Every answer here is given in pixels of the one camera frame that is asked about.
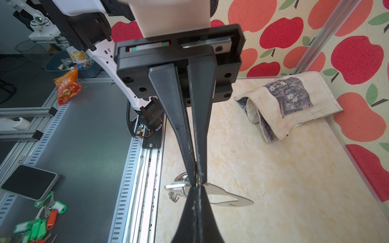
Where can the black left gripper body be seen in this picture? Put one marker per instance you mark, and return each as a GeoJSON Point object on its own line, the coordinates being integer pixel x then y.
{"type": "Point", "coordinates": [134, 58]}

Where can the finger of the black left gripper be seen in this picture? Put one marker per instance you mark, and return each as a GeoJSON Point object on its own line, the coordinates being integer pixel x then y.
{"type": "Point", "coordinates": [201, 77]}
{"type": "Point", "coordinates": [165, 81]}

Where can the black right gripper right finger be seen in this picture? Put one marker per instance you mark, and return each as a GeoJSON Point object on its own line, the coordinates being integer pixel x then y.
{"type": "Point", "coordinates": [208, 231]}

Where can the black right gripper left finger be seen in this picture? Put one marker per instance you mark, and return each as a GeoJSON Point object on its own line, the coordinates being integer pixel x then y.
{"type": "Point", "coordinates": [187, 231]}

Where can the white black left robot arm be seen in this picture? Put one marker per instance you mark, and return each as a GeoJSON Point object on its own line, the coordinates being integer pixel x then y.
{"type": "Point", "coordinates": [96, 27]}

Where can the green and red key tags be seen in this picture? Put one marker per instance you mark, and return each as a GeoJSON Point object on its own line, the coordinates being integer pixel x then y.
{"type": "Point", "coordinates": [38, 230]}

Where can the orange snack packet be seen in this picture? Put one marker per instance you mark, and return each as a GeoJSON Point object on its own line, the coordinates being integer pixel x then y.
{"type": "Point", "coordinates": [67, 86]}

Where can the blue bin with snacks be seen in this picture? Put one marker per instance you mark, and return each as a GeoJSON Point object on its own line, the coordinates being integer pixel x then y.
{"type": "Point", "coordinates": [60, 63]}

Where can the cream printed canvas tote bag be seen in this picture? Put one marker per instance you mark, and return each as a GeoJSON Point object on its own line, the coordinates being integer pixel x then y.
{"type": "Point", "coordinates": [279, 106]}

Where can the black smartphone on mat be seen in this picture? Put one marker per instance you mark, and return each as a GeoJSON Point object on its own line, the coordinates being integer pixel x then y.
{"type": "Point", "coordinates": [30, 182]}

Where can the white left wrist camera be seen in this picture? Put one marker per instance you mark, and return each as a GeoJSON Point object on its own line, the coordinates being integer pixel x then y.
{"type": "Point", "coordinates": [156, 18]}

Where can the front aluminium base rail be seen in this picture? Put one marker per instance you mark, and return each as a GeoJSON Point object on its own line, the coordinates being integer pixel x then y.
{"type": "Point", "coordinates": [88, 144]}

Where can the left rear aluminium frame post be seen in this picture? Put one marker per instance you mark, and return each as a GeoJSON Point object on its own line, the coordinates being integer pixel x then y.
{"type": "Point", "coordinates": [338, 17]}

